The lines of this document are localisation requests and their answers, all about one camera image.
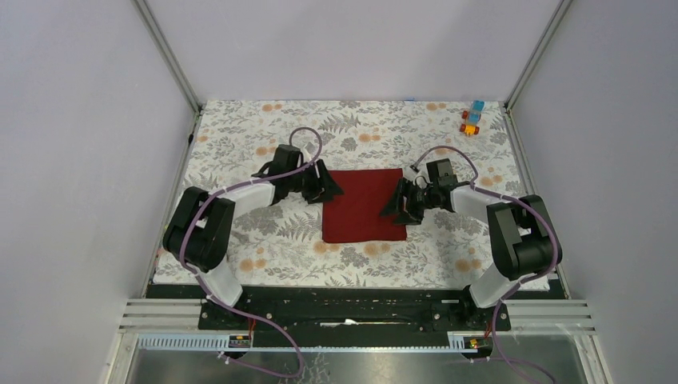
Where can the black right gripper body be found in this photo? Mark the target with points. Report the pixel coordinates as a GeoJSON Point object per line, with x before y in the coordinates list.
{"type": "Point", "coordinates": [427, 197]}

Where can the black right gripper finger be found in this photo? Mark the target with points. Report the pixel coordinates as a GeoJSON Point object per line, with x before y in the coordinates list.
{"type": "Point", "coordinates": [396, 203]}
{"type": "Point", "coordinates": [409, 215]}

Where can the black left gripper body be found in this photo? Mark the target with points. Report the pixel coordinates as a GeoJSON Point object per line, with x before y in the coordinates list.
{"type": "Point", "coordinates": [306, 182]}

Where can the dark red cloth napkin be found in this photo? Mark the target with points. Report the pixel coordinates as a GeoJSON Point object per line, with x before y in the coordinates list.
{"type": "Point", "coordinates": [355, 216]}

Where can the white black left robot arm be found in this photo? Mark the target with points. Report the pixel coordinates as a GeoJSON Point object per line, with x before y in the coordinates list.
{"type": "Point", "coordinates": [198, 232]}

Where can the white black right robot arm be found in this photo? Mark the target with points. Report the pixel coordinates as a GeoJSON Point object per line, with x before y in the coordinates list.
{"type": "Point", "coordinates": [523, 243]}

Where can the floral patterned tablecloth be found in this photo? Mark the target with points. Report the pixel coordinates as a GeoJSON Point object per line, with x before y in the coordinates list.
{"type": "Point", "coordinates": [282, 245]}

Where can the blue orange toy car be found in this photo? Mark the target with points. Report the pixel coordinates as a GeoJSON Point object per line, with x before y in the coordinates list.
{"type": "Point", "coordinates": [472, 118]}

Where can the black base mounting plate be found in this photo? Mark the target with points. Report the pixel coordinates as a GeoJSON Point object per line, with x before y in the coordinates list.
{"type": "Point", "coordinates": [343, 317]}

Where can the right aluminium frame post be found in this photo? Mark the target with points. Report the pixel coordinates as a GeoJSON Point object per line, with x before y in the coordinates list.
{"type": "Point", "coordinates": [546, 37]}

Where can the aluminium frame post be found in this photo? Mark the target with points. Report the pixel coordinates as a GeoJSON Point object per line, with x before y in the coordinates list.
{"type": "Point", "coordinates": [165, 50]}
{"type": "Point", "coordinates": [546, 37]}

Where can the left aluminium frame post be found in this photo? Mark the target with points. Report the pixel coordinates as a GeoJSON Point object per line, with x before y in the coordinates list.
{"type": "Point", "coordinates": [165, 50]}

